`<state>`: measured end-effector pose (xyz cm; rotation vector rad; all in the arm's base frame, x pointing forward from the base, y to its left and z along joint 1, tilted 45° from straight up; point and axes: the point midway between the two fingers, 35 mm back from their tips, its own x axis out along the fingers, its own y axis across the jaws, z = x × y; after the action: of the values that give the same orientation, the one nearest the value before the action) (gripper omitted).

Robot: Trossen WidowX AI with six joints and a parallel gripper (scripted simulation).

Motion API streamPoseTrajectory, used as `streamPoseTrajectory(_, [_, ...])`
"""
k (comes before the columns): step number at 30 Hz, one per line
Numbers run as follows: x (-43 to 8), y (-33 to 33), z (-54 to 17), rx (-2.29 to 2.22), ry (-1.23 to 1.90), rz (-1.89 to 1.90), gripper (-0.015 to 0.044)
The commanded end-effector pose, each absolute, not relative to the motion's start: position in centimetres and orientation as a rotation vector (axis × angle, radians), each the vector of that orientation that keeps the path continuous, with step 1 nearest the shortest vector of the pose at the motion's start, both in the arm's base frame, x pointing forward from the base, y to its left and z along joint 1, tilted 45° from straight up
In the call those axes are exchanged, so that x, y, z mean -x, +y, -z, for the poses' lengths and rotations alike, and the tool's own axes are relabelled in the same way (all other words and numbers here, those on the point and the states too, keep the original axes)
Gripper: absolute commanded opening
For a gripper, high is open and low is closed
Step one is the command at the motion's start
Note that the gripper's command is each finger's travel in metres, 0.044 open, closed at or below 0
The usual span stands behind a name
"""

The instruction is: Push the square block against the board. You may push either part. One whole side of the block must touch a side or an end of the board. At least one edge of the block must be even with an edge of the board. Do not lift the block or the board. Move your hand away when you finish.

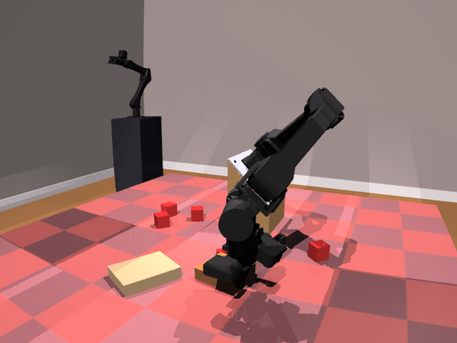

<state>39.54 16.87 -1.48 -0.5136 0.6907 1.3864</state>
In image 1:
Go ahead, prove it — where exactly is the red cube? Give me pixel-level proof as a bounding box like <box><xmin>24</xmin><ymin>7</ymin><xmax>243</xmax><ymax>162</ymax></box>
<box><xmin>154</xmin><ymin>212</ymin><xmax>170</xmax><ymax>229</ymax></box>
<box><xmin>191</xmin><ymin>206</ymin><xmax>204</xmax><ymax>222</ymax></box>
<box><xmin>307</xmin><ymin>239</ymin><xmax>330</xmax><ymax>262</ymax></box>
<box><xmin>161</xmin><ymin>202</ymin><xmax>177</xmax><ymax>218</ymax></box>

